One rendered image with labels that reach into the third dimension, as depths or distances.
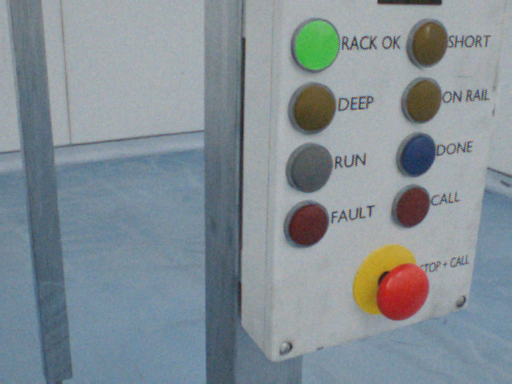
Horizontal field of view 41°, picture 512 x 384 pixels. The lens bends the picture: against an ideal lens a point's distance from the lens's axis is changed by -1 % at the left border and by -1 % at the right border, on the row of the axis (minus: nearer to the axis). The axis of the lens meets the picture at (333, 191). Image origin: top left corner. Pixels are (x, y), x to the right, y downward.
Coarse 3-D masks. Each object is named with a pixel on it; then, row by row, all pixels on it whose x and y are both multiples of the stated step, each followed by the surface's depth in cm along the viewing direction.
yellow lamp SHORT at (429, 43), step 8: (424, 24) 41; (432, 24) 41; (416, 32) 41; (424, 32) 41; (432, 32) 41; (440, 32) 42; (416, 40) 41; (424, 40) 41; (432, 40) 41; (440, 40) 42; (416, 48) 41; (424, 48) 41; (432, 48) 42; (440, 48) 42; (416, 56) 42; (424, 56) 42; (432, 56) 42; (440, 56) 42; (424, 64) 42
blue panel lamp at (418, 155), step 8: (416, 136) 44; (424, 136) 44; (408, 144) 43; (416, 144) 43; (424, 144) 44; (432, 144) 44; (408, 152) 43; (416, 152) 44; (424, 152) 44; (432, 152) 44; (408, 160) 44; (416, 160) 44; (424, 160) 44; (432, 160) 45; (408, 168) 44; (416, 168) 44; (424, 168) 44
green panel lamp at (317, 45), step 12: (312, 24) 37; (324, 24) 37; (300, 36) 37; (312, 36) 37; (324, 36) 37; (336, 36) 38; (300, 48) 37; (312, 48) 37; (324, 48) 38; (336, 48) 38; (300, 60) 38; (312, 60) 38; (324, 60) 38
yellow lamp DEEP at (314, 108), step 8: (312, 88) 38; (320, 88) 39; (304, 96) 38; (312, 96) 38; (320, 96) 39; (328, 96) 39; (296, 104) 38; (304, 104) 38; (312, 104) 38; (320, 104) 39; (328, 104) 39; (296, 112) 38; (304, 112) 38; (312, 112) 39; (320, 112) 39; (328, 112) 39; (296, 120) 39; (304, 120) 39; (312, 120) 39; (320, 120) 39; (328, 120) 39; (304, 128) 39; (312, 128) 39; (320, 128) 39
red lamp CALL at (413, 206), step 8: (408, 192) 45; (416, 192) 45; (424, 192) 45; (400, 200) 45; (408, 200) 45; (416, 200) 45; (424, 200) 45; (400, 208) 45; (408, 208) 45; (416, 208) 45; (424, 208) 46; (400, 216) 45; (408, 216) 45; (416, 216) 45; (424, 216) 46; (408, 224) 45
